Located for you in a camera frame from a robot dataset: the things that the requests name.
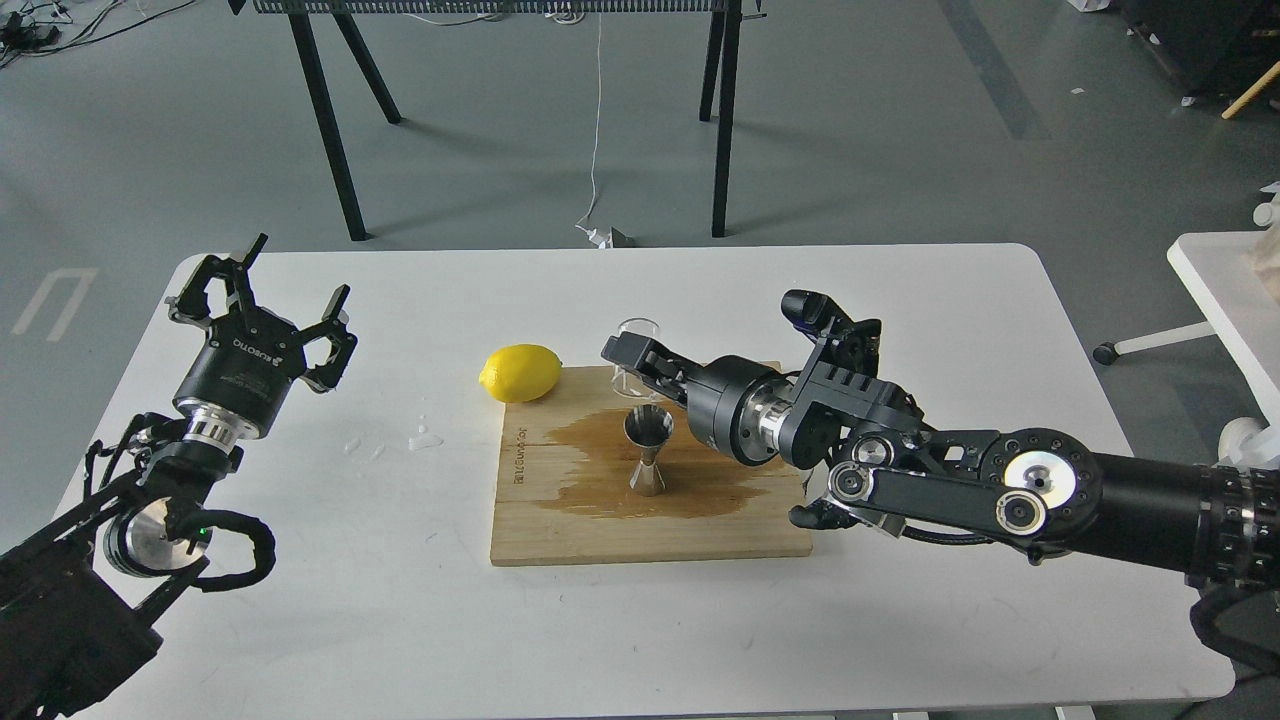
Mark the small clear glass cup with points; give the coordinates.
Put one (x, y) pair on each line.
(632, 332)

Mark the black trestle table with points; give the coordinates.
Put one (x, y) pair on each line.
(438, 111)

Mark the steel double jigger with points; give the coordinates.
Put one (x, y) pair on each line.
(648, 427)

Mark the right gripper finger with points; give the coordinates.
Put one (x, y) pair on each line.
(672, 392)
(649, 360)

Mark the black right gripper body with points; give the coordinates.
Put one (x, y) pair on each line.
(725, 402)

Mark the wooden cutting board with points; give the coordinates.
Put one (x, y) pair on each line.
(562, 495)

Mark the wooden stick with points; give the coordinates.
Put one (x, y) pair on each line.
(1240, 102)

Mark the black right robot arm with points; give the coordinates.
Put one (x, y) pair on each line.
(1037, 490)

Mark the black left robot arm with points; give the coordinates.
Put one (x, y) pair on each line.
(81, 597)

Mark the yellow lemon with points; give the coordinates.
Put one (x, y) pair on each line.
(516, 374)

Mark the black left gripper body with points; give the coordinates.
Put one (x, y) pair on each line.
(246, 367)

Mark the white side table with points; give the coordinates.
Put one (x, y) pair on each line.
(1216, 269)

